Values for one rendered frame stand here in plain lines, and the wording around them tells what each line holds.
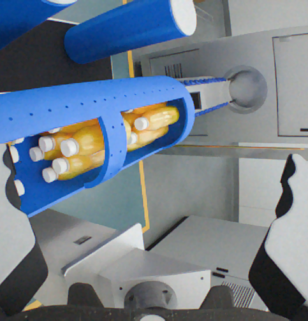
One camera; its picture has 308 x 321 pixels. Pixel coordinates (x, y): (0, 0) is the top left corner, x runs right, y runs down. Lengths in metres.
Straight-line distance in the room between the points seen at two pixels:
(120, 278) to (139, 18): 1.25
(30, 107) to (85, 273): 0.45
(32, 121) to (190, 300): 0.63
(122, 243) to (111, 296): 0.16
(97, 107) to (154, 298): 0.49
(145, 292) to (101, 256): 0.16
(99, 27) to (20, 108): 1.23
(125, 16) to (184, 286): 1.35
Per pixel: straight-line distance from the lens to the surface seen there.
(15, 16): 0.93
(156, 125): 0.82
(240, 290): 2.37
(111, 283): 0.73
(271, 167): 5.43
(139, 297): 0.70
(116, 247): 0.79
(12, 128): 0.48
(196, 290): 0.78
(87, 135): 0.61
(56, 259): 0.79
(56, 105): 0.55
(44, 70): 1.81
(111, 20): 1.62
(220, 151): 1.56
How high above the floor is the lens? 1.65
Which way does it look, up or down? 35 degrees down
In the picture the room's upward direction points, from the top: 93 degrees clockwise
